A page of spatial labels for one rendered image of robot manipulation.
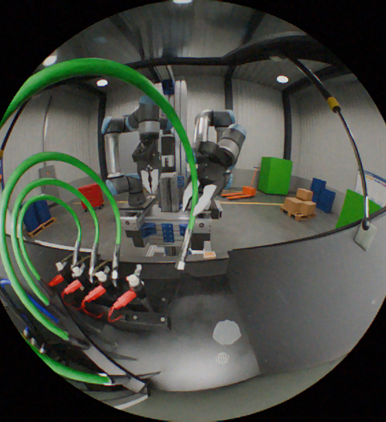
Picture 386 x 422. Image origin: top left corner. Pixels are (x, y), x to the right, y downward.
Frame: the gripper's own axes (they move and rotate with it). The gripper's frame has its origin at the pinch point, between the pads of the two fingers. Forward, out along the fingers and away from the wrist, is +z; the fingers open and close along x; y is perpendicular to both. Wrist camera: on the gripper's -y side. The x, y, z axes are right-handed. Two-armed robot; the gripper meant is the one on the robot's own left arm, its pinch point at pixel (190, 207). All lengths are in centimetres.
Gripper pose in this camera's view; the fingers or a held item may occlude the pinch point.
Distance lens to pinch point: 29.8
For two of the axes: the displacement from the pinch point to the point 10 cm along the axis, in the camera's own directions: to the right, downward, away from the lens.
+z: -4.8, 8.5, -1.9
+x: -8.4, -4.0, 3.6
